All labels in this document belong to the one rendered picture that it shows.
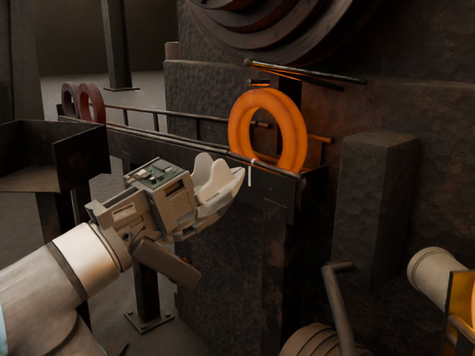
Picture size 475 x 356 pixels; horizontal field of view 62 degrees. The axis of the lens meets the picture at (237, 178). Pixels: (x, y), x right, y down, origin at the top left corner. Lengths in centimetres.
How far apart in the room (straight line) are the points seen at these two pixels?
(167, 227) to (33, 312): 16
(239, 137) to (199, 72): 28
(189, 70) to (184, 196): 61
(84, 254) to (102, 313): 113
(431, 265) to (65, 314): 41
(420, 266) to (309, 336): 19
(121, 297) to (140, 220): 117
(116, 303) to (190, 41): 98
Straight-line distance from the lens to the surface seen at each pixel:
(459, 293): 46
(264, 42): 68
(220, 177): 51
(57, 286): 44
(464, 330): 45
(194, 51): 113
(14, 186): 109
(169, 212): 46
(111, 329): 150
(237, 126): 79
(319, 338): 61
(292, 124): 69
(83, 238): 45
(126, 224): 47
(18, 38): 350
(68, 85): 168
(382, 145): 57
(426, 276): 51
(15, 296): 44
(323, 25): 62
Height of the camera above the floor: 94
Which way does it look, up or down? 20 degrees down
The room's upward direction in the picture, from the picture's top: straight up
